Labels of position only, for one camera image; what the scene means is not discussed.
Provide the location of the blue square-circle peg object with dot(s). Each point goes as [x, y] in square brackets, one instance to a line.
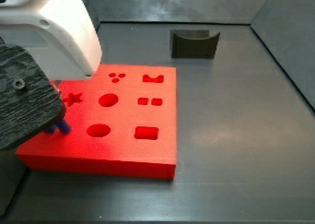
[62, 126]

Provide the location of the black curved holder block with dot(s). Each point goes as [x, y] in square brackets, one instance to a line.
[193, 43]

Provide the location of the red shape-sorting block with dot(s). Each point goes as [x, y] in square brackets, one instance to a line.
[124, 117]

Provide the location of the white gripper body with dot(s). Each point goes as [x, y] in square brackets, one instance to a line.
[56, 30]

